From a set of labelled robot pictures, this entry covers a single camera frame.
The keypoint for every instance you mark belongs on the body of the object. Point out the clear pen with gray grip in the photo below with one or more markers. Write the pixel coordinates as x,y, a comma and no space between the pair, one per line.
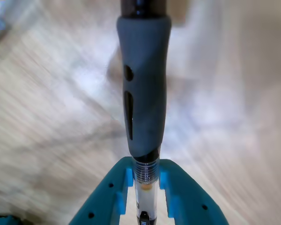
145,82

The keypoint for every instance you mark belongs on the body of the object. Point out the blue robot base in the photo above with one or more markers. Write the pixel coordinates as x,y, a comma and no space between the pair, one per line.
2,220

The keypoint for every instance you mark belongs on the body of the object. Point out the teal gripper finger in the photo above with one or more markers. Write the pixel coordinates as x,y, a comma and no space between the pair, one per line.
189,199
107,192

